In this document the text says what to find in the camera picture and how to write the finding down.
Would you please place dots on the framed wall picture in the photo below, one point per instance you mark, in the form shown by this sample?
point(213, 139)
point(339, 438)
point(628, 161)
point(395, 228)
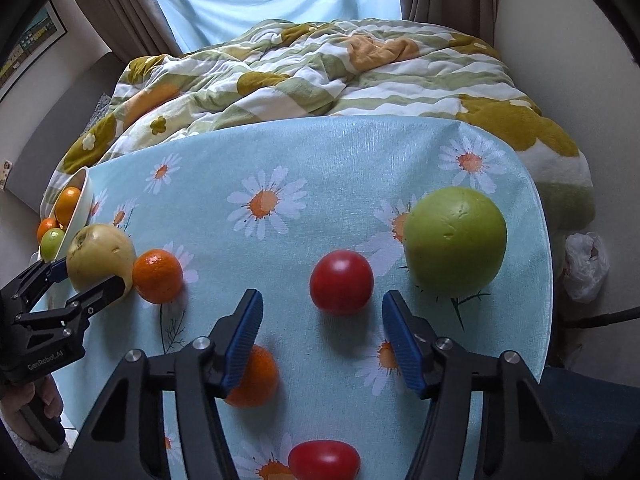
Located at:
point(30, 45)

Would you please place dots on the white plastic bag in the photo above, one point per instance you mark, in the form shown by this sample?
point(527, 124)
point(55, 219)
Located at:
point(585, 265)

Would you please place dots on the person's left forearm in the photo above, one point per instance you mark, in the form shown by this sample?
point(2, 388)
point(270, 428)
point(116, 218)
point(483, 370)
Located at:
point(30, 460)

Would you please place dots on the blue daisy print tablecloth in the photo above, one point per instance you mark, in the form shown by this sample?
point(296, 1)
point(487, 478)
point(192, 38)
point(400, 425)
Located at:
point(300, 160)

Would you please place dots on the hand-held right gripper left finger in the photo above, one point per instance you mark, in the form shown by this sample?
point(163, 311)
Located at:
point(245, 340)

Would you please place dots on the cream bowl with duck print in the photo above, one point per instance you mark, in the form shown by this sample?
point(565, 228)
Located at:
point(82, 205)

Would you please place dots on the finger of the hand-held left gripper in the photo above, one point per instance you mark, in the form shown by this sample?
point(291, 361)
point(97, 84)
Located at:
point(30, 280)
point(95, 297)

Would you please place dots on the person's left hand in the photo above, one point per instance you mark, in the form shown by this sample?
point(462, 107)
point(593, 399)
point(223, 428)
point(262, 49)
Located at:
point(47, 392)

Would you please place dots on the red cherry tomato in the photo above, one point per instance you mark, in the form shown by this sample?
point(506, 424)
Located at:
point(325, 460)
point(341, 282)

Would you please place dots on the small mandarin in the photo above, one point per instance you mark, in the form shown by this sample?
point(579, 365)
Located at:
point(157, 275)
point(260, 375)

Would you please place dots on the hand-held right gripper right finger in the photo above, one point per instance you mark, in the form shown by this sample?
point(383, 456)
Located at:
point(402, 340)

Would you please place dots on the small wall sticker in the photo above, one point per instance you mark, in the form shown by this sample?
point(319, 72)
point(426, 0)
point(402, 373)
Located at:
point(6, 175)

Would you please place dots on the green striped floral quilt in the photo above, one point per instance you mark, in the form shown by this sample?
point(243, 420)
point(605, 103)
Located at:
point(300, 70)

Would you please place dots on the large orange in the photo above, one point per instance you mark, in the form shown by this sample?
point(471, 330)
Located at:
point(67, 205)
point(46, 227)

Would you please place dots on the green jujube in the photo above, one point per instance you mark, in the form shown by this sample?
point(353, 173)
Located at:
point(51, 242)
point(455, 240)

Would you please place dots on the grey bed headboard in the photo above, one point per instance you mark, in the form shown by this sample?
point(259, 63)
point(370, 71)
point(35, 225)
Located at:
point(55, 125)

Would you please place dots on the grey patterned bed sheet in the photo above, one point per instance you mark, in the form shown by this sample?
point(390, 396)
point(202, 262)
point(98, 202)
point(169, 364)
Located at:
point(101, 107)

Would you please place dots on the yellow-green apple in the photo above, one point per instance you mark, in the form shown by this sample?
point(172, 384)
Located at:
point(97, 255)

